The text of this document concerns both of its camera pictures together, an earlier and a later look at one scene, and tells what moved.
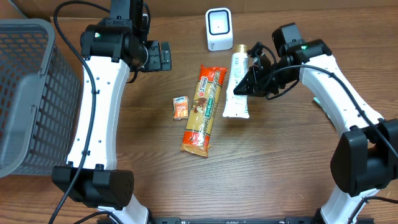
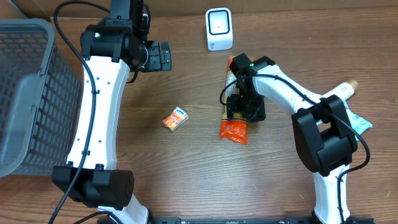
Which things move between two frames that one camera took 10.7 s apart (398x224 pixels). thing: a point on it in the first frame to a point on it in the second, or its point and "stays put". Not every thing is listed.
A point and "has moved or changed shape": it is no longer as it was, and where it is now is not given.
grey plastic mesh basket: (40, 100) stays put
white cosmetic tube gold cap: (236, 105) has moved or changed shape
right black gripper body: (259, 76) to (246, 112)
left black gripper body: (152, 63) stays put
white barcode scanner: (219, 28) stays put
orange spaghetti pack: (203, 111) to (235, 127)
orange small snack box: (181, 107) to (176, 119)
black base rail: (288, 220) stays put
